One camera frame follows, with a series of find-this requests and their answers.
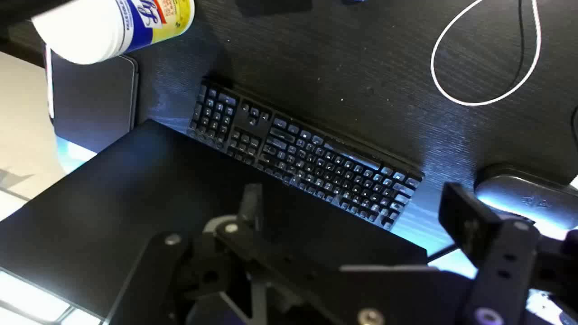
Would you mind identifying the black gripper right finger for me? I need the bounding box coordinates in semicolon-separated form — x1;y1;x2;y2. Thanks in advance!
438;180;540;325

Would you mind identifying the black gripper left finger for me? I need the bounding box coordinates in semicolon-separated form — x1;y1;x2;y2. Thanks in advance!
111;182;268;325

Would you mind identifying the black computer monitor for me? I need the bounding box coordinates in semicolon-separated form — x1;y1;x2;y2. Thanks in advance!
0;117;430;321

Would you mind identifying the black computer keyboard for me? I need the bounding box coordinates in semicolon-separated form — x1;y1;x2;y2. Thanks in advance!
188;77;425;230

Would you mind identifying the dark gray flat panel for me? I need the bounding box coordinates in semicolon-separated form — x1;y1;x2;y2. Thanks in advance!
46;50;141;155

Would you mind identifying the disinfecting wipes canister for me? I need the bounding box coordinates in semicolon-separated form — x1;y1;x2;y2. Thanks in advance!
31;0;197;66

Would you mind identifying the white charger cable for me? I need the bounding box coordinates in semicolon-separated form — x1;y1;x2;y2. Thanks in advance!
430;0;544;109

